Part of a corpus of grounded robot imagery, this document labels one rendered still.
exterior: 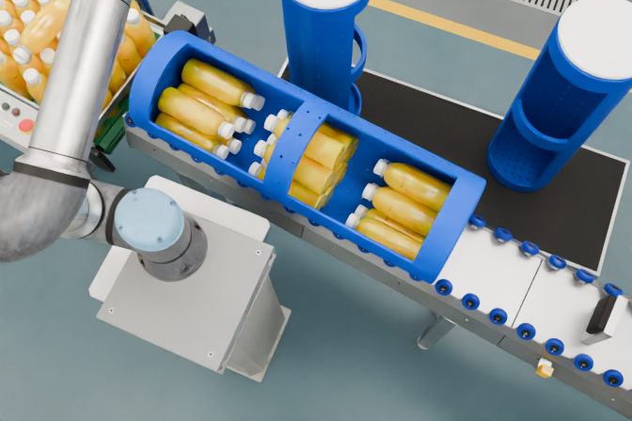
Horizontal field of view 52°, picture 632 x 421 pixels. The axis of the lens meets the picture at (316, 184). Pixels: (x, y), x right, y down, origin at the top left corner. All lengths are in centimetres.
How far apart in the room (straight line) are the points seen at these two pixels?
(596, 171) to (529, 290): 116
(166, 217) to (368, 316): 152
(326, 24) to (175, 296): 97
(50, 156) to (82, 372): 195
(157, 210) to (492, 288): 91
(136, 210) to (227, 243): 27
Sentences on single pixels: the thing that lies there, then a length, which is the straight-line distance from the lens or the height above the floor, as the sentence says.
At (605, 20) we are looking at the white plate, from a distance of 207.
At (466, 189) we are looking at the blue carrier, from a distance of 150.
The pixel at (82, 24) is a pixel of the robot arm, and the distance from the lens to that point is 91.
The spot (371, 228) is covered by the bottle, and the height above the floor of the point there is 109.
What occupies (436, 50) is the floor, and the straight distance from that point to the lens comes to 313.
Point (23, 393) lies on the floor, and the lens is 285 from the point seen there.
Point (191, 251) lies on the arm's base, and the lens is 138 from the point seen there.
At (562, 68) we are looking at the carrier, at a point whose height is 99.
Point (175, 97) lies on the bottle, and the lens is 170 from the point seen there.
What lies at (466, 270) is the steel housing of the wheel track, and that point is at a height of 93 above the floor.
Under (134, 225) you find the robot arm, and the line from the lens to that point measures 125.
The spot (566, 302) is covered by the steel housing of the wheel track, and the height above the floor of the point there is 93.
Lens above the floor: 260
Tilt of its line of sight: 69 degrees down
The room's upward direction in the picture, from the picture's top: 3 degrees counter-clockwise
